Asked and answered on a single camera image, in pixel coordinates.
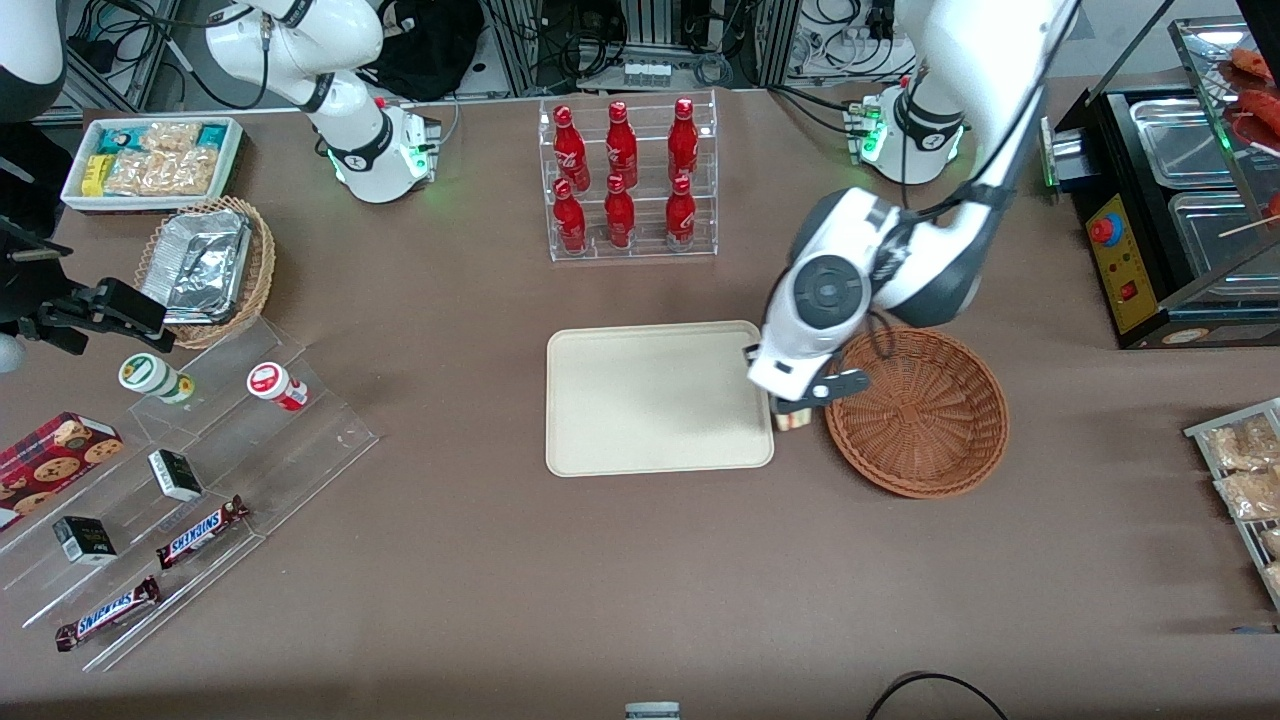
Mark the black bag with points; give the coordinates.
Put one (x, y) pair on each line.
(430, 45)

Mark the red cola bottle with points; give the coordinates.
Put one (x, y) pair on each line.
(619, 215)
(568, 150)
(683, 140)
(680, 215)
(621, 145)
(569, 220)

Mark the tray of packaged snacks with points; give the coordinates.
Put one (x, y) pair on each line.
(1195, 430)

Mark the wooden skewer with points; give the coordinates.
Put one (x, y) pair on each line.
(1250, 226)

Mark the beige rectangular serving tray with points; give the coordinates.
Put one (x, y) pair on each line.
(640, 400)

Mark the teal snack pack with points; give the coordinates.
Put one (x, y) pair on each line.
(212, 135)
(115, 139)

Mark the small grey device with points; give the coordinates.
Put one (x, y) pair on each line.
(652, 712)

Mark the clear acrylic bottle rack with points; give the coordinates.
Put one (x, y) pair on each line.
(645, 255)

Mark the red lidded white cup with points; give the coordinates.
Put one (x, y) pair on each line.
(268, 381)

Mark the yellow snack pack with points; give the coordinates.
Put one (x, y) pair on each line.
(94, 176)

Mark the oval light wicker basket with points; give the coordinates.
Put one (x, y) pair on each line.
(262, 265)

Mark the black hot dog roller machine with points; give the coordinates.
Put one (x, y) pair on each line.
(1115, 275)

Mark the red cookie box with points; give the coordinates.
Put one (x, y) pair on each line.
(50, 465)

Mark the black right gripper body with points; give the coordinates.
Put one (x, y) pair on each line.
(30, 298)

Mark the silver foil tray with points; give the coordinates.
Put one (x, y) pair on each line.
(195, 265)

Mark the white rectangular snack bin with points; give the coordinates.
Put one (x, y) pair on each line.
(232, 160)

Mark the clear acrylic stepped display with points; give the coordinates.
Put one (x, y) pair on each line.
(300, 450)

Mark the triangular sandwich wedge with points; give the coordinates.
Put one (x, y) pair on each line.
(790, 420)

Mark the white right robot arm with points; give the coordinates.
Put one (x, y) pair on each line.
(350, 130)

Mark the brown snickers bar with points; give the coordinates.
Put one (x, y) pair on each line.
(108, 613)
(200, 532)

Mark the small black box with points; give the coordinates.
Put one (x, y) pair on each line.
(175, 475)
(85, 540)

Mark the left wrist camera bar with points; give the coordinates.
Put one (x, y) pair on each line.
(848, 382)

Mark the large clear rice cracker bag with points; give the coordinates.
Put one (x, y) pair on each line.
(165, 173)

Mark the round brown wicker basket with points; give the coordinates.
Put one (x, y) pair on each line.
(920, 425)

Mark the clear bag of fried snacks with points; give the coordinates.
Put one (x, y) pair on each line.
(1235, 442)
(1272, 541)
(1250, 493)
(1275, 579)

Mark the white connector block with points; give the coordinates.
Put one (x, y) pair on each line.
(647, 73)

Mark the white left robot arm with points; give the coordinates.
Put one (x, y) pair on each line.
(985, 90)

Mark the small clear rice cracker bag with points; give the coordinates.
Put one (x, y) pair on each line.
(170, 136)

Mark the right wrist camera grey end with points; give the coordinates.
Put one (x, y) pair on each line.
(8, 355)

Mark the green lidded white cup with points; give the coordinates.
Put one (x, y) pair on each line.
(145, 373)

